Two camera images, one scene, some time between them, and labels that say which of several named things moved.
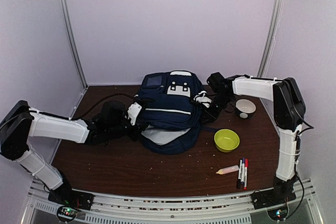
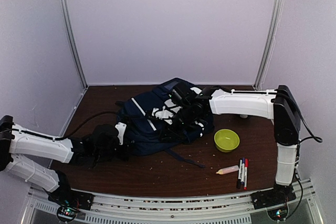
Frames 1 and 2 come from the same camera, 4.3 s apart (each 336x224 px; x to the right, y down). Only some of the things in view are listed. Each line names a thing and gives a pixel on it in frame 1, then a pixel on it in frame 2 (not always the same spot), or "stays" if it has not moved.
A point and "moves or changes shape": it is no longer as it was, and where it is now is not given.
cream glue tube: [228, 170] stays
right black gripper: [212, 116] → [175, 134]
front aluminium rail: [190, 208] stays
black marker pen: [240, 173] stays
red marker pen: [245, 175] stays
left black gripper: [134, 135] → [127, 148]
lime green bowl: [226, 140] stays
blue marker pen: [242, 171] stays
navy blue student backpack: [171, 121] moves or changes shape
